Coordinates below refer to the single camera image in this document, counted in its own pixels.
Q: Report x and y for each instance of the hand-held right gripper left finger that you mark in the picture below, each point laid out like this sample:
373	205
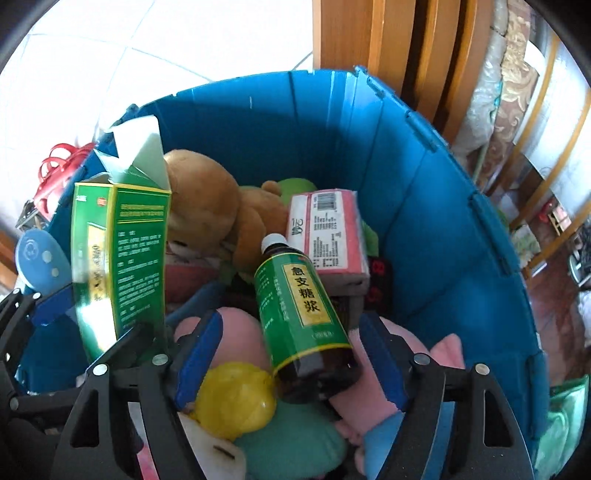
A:
198	360

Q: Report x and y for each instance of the pink pig plush blue shirt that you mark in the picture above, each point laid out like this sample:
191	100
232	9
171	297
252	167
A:
438	357

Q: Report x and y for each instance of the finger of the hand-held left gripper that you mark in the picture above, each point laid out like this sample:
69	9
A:
53	304
124	344

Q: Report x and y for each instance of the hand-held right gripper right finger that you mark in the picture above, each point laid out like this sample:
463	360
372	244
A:
383	360

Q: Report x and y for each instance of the brown bear plush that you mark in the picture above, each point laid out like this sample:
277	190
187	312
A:
203	207

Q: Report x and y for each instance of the brown syrup bottle green label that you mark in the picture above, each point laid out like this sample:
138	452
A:
300	304

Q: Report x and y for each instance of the blue plastic storage crate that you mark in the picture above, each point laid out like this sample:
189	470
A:
323	129

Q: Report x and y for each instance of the yellow plastic ball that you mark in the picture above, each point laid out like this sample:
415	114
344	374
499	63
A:
235	397

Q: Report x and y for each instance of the pink wrapped pack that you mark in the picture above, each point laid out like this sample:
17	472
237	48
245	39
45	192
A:
330	235

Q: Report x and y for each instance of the red bear-face suitcase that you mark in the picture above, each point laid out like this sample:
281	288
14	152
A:
60	175

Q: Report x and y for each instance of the black box with metal clasp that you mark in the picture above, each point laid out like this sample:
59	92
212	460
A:
32	217

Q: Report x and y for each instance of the rolled patterned carpet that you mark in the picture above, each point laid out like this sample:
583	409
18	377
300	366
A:
512	92

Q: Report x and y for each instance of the pink pig plush teal shirt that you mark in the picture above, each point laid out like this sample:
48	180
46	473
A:
286	447

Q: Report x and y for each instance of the green medicine box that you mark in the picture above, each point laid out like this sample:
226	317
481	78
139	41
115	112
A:
134	254

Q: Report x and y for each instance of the frosted glass sliding door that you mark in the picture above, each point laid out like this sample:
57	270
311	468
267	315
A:
568	138

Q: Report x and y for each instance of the wooden door frame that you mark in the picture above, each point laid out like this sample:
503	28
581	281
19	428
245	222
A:
351	37

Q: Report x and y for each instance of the green plastic bag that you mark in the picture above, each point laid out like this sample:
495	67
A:
558	424

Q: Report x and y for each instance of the light blue three-blade toy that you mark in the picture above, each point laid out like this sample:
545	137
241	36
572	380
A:
39	263

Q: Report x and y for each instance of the black printed cloth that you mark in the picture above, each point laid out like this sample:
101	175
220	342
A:
379	281

